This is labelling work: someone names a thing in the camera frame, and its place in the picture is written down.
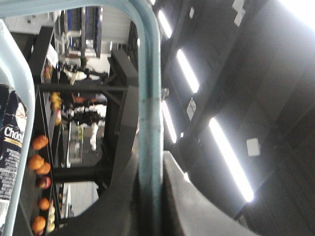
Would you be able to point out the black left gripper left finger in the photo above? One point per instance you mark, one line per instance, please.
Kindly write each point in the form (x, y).
(115, 213)

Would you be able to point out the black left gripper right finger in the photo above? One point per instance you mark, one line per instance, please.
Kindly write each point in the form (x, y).
(186, 212)

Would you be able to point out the dark blue Chocofello cookie box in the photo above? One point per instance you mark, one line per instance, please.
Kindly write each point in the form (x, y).
(13, 120)

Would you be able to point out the light blue plastic basket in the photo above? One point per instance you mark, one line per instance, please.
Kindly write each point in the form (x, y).
(150, 167)

